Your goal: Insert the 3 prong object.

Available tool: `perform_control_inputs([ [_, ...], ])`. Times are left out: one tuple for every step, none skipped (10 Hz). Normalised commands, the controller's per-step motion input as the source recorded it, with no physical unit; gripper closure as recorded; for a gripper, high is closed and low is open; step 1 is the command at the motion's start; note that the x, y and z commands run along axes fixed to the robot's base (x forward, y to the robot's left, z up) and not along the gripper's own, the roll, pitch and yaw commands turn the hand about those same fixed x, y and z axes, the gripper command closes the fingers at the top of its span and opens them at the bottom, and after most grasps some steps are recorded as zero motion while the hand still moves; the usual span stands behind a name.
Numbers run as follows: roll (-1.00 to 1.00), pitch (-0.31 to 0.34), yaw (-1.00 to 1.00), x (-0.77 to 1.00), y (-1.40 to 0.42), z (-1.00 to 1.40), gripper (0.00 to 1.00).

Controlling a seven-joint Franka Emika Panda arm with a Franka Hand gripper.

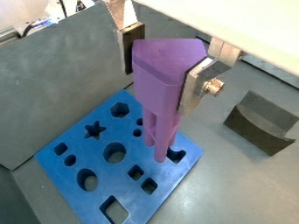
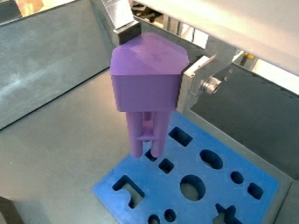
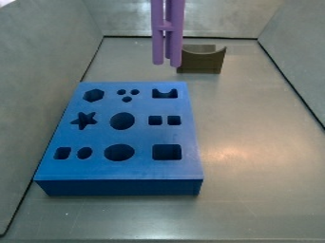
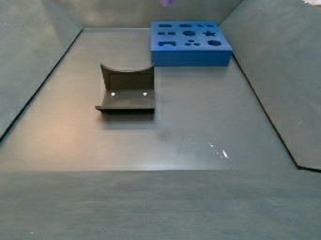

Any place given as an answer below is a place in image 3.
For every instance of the purple three prong object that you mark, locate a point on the purple three prong object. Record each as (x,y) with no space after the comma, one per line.
(167,22)

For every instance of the blue shape sorting block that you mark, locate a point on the blue shape sorting block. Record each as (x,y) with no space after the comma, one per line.
(124,143)

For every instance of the dark olive curved block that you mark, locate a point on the dark olive curved block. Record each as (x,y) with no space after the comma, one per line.
(202,59)

